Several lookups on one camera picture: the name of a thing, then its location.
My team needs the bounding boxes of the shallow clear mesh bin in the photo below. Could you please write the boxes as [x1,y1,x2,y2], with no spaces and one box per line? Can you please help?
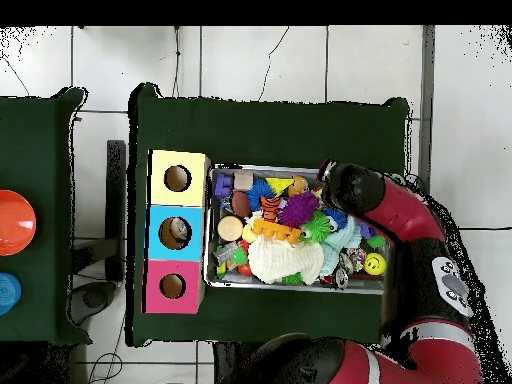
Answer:
[206,163,404,296]

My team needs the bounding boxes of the wooden box with three holes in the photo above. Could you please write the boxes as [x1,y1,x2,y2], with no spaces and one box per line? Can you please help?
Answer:
[143,148,211,315]

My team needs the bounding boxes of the blue spiky ball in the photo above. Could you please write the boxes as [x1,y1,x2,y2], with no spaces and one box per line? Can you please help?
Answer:
[244,178,275,213]

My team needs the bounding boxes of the orange toy building block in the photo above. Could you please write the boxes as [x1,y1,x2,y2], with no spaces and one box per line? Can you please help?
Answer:
[251,217,303,245]

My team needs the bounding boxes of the toy hamburger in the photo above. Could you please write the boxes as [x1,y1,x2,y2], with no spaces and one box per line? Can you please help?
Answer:
[216,215,245,243]

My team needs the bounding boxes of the purple spiky ball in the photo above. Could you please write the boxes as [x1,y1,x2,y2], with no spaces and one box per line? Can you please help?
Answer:
[279,190,320,228]

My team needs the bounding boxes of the purple toy block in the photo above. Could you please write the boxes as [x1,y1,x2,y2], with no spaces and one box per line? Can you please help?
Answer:
[212,173,234,199]

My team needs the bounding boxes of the cream knitted cloth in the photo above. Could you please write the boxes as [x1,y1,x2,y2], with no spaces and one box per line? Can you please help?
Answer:
[247,234,325,287]

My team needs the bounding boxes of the green spiky ball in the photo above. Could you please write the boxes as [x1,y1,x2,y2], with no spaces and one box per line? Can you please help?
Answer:
[300,209,333,244]

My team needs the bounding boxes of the dark green table cloth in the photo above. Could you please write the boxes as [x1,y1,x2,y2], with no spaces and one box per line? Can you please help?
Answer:
[0,86,91,347]
[127,82,412,355]

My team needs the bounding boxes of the yellow smiley face ball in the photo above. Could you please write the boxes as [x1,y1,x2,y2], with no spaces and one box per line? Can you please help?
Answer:
[362,251,388,277]

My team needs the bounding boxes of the orange round disc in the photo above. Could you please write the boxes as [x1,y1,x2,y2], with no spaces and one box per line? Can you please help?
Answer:
[0,189,38,257]

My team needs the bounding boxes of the blue round disc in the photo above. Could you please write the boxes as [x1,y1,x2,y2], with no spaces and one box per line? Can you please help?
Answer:
[0,271,23,316]

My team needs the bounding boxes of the black cable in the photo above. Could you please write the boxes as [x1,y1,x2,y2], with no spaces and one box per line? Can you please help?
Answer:
[459,225,512,233]

